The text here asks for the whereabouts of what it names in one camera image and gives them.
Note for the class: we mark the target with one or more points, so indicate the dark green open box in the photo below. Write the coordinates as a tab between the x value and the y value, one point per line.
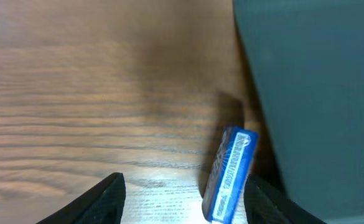
307	62

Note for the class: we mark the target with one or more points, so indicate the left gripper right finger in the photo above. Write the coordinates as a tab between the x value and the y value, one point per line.
264	204

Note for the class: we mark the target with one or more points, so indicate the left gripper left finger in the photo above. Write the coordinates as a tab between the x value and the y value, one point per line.
102	204

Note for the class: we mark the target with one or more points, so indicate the blue Eclipse mint tin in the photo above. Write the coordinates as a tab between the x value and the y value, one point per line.
228	174

